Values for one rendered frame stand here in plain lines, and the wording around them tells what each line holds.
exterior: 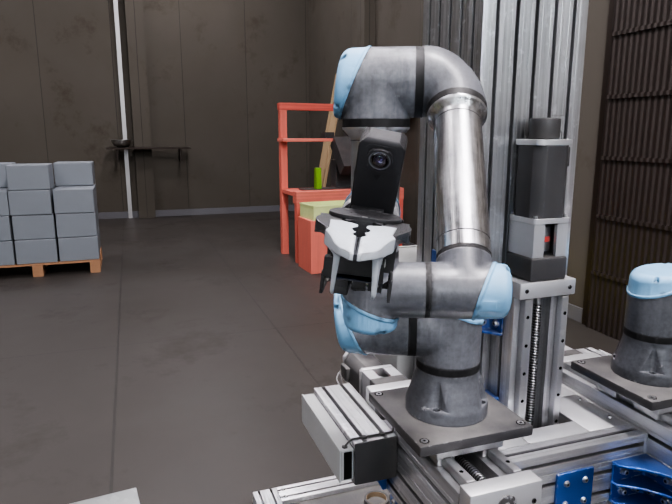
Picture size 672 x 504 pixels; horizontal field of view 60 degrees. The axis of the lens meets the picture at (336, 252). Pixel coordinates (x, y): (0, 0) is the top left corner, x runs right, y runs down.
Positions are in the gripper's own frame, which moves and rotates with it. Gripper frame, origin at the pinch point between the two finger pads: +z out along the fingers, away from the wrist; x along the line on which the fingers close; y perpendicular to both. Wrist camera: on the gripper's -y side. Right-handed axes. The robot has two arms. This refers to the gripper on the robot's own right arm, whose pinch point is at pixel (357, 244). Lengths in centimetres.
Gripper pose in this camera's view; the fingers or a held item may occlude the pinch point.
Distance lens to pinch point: 47.2
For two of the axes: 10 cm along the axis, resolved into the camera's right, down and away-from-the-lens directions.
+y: -1.2, 9.7, 2.2
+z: -1.0, 2.1, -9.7
